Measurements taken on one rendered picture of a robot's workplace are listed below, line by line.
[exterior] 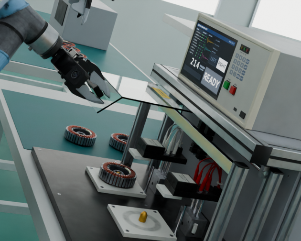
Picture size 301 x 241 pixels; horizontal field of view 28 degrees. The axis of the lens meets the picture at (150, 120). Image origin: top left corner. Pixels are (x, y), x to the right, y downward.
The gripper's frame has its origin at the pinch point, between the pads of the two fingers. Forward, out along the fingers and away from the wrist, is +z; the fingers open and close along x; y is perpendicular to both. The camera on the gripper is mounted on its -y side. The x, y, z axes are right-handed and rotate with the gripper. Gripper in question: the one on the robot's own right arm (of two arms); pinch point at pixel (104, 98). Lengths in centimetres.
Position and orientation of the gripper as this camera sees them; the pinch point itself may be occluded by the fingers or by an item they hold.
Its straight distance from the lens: 158.8
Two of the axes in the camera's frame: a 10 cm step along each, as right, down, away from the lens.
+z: 6.2, 6.1, 4.9
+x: -7.1, 7.1, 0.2
